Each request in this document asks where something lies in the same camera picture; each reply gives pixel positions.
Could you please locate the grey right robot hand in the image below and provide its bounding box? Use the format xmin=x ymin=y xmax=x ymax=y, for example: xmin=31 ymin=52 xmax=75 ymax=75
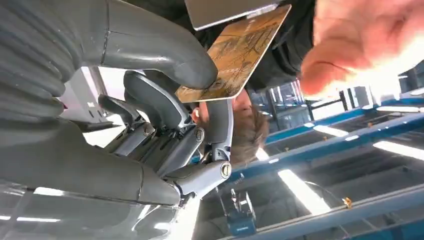
xmin=0 ymin=0 xmax=235 ymax=208

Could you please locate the person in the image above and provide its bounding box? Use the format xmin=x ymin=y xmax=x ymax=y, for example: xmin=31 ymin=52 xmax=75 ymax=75
xmin=125 ymin=0 xmax=316 ymax=167

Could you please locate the blue overhead box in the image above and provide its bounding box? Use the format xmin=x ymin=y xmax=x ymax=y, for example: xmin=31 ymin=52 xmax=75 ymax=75
xmin=227 ymin=188 xmax=258 ymax=237

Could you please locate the person's right hand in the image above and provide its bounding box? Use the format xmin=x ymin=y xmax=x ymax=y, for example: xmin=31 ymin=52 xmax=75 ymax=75
xmin=299 ymin=0 xmax=424 ymax=98

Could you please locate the grey laptop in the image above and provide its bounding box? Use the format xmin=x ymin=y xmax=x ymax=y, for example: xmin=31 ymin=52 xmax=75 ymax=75
xmin=184 ymin=0 xmax=283 ymax=32

